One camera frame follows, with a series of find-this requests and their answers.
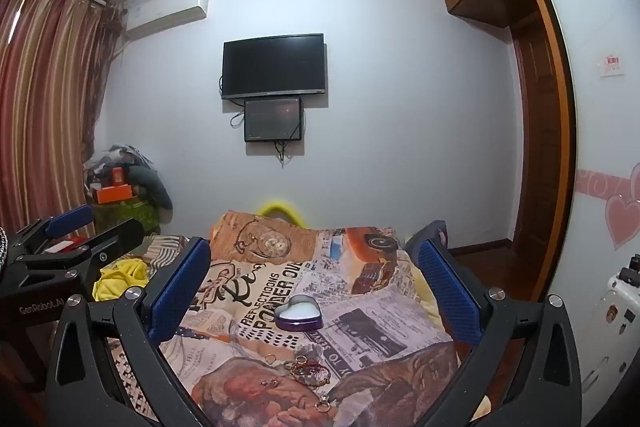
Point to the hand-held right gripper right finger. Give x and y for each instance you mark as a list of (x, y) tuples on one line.
[(450, 297)]

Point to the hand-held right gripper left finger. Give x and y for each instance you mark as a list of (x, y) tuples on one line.
[(180, 287)]

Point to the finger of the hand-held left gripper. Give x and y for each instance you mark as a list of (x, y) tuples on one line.
[(70, 221), (115, 237)]

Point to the heart-shaped purple tin box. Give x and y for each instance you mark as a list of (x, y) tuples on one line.
[(299, 313)]

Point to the pale yellow blanket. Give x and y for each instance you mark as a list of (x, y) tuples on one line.
[(430, 302)]

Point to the green patterned cloth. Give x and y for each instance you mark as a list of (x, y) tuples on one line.
[(130, 217)]

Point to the red flat box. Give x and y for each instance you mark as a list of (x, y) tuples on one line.
[(65, 248)]

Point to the striped pillow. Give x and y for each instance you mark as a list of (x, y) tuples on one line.
[(165, 249)]

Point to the long orange box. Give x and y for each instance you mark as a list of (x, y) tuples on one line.
[(115, 194)]

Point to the yellow cloth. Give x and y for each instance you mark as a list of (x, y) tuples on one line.
[(120, 279)]

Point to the small orange box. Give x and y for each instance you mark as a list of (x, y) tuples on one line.
[(118, 176)]

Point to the pile of clothes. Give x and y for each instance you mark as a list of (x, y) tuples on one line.
[(150, 184)]

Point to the dark blue cloth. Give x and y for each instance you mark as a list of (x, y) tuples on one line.
[(440, 232)]

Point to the striped curtain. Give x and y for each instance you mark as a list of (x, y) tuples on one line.
[(45, 107)]

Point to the printed blanket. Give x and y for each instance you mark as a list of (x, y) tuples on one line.
[(300, 257)]

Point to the yellow fuzzy hoop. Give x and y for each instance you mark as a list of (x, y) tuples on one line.
[(279, 207)]

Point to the small gold earrings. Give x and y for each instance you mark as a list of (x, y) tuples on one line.
[(271, 383)]

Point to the pink heart stickers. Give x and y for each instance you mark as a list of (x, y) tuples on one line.
[(620, 212)]

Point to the small black monitor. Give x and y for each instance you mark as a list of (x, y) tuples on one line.
[(273, 119)]

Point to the white sliding wardrobe door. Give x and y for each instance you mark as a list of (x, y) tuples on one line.
[(600, 132)]

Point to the white air conditioner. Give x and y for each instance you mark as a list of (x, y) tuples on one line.
[(167, 14)]

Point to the black wall television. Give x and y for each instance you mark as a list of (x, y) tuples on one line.
[(274, 66)]

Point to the small red wall sticker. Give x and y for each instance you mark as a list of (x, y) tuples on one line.
[(610, 64)]

